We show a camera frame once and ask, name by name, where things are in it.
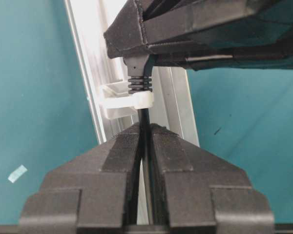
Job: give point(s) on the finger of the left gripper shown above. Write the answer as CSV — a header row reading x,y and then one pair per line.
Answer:
x,y
168,26
278,55

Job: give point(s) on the small tape marker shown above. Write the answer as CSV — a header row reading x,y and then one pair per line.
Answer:
x,y
17,173

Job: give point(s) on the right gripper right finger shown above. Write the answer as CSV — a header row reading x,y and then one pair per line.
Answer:
x,y
200,193

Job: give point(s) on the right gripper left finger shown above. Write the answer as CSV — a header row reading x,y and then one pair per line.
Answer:
x,y
94,193

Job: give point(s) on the aluminium extrusion rail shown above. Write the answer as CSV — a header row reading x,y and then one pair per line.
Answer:
x,y
113,109

